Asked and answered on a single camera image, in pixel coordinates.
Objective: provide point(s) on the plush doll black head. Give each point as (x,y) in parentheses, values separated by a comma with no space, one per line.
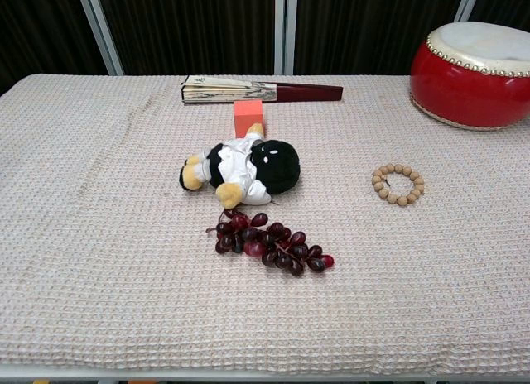
(265,169)

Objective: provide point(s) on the bunch of dark red grapes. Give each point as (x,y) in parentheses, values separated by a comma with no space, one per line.
(273,245)

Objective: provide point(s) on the orange foam block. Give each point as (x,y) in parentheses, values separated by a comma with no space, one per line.
(247,115)

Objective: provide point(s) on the beige waffle-weave tablecloth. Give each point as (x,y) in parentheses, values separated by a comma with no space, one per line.
(124,235)

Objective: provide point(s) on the red drum with white skin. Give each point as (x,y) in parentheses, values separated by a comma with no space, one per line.
(468,94)

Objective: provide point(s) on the grey metal frame post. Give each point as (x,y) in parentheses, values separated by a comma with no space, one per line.
(99,28)
(468,3)
(285,28)

